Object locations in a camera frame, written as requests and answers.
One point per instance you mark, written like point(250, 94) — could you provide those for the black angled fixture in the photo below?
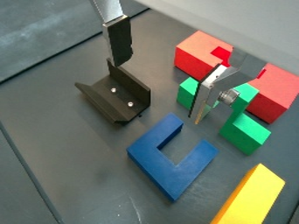
point(120, 96)

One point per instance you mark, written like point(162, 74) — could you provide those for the yellow long block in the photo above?
point(252, 198)

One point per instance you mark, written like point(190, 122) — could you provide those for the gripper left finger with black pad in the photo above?
point(116, 30)

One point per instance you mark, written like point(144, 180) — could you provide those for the green stepped block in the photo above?
point(240, 129)

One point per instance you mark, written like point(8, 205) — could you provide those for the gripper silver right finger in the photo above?
point(216, 88)

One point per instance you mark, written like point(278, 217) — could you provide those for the red puzzle base block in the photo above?
point(198, 55)

